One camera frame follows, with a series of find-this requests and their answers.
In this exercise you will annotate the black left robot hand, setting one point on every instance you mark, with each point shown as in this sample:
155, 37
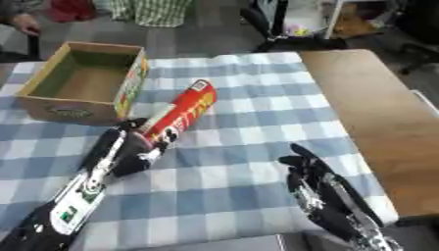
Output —
132, 158

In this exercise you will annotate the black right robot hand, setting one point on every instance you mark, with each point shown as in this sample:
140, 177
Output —
307, 176

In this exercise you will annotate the red printed bottle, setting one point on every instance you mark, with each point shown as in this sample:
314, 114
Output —
184, 110

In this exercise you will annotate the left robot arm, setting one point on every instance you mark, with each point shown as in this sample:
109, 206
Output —
77, 202

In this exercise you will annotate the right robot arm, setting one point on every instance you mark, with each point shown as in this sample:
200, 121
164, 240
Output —
366, 228

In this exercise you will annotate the person's forearm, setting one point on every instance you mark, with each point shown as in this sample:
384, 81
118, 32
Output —
17, 6

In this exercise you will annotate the tan cardboard box green inside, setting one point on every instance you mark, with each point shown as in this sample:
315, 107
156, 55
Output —
86, 85

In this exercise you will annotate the green white checked bag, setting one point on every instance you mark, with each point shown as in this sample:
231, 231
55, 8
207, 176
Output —
151, 11

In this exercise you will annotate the black tripod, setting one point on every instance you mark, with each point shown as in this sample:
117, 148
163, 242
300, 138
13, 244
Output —
274, 29

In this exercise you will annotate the red bag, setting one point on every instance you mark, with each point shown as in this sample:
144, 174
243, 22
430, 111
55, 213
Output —
71, 10

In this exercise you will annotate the person's hand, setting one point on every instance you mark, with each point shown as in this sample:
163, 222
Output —
26, 24

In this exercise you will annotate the black office chair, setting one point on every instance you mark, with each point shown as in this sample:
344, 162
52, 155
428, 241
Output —
420, 29

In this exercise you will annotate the white shelf frame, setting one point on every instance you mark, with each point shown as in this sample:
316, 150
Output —
334, 16

